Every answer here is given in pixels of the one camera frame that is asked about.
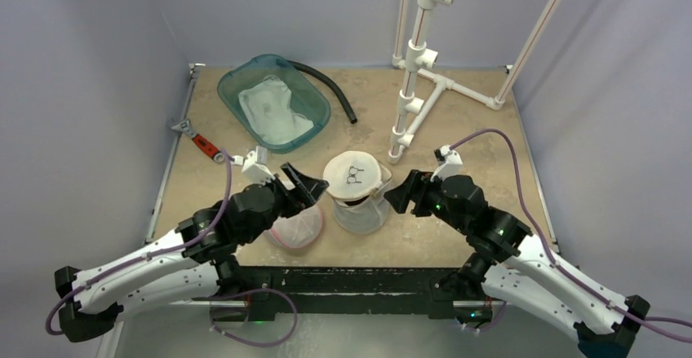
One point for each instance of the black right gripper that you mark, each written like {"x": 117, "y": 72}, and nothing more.
{"x": 420, "y": 192}

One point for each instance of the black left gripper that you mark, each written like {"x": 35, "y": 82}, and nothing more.
{"x": 308, "y": 187}

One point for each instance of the pink-trimmed white laundry bag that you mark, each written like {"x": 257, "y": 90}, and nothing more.
{"x": 297, "y": 232}

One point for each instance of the black bra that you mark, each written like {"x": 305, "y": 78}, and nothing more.
{"x": 352, "y": 203}

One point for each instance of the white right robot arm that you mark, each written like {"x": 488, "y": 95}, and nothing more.
{"x": 511, "y": 263}

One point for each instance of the teal plastic basin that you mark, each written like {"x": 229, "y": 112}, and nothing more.
{"x": 306, "y": 99}

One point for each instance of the white cloth in basin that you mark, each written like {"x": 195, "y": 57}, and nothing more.
{"x": 268, "y": 111}

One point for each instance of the white PVC pipe rack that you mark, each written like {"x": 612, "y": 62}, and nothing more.
{"x": 421, "y": 87}

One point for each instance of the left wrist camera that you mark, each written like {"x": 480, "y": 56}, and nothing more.
{"x": 254, "y": 166}

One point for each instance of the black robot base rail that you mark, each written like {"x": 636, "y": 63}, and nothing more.
{"x": 439, "y": 293}

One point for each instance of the red-handled adjustable wrench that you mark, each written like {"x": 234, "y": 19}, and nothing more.
{"x": 207, "y": 147}

